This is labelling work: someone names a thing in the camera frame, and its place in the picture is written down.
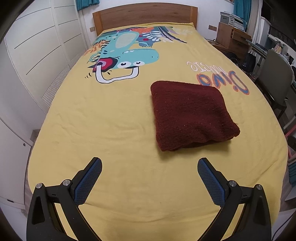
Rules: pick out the grey printer box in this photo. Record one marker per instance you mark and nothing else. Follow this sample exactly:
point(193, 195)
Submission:
point(231, 19)

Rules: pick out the white wardrobe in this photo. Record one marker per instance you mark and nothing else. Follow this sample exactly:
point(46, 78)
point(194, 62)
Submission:
point(49, 58)

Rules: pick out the teal curtain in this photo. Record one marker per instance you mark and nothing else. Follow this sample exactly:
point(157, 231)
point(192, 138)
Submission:
point(242, 9)

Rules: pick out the wooden drawer cabinet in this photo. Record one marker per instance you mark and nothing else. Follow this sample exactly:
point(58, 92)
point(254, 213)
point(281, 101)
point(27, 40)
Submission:
point(231, 41)

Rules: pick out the stacked teal folded cloths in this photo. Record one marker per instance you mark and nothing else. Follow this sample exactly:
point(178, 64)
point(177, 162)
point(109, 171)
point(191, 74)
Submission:
point(292, 173)

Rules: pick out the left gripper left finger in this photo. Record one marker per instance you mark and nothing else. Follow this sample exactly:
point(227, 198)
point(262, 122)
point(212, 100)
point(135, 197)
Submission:
point(43, 219)

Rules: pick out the dark red knit sweater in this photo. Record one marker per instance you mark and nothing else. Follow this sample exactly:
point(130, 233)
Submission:
point(190, 115)

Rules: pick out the grey green chair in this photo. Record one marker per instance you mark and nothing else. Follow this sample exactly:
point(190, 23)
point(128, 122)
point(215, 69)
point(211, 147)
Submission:
point(275, 80)

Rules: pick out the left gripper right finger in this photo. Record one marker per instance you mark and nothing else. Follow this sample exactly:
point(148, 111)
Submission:
point(254, 222)

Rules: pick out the wooden headboard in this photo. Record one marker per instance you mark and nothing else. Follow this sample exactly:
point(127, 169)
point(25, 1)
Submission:
point(143, 13)

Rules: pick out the yellow dino print bedsheet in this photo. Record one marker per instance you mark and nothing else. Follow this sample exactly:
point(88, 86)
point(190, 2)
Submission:
point(104, 109)

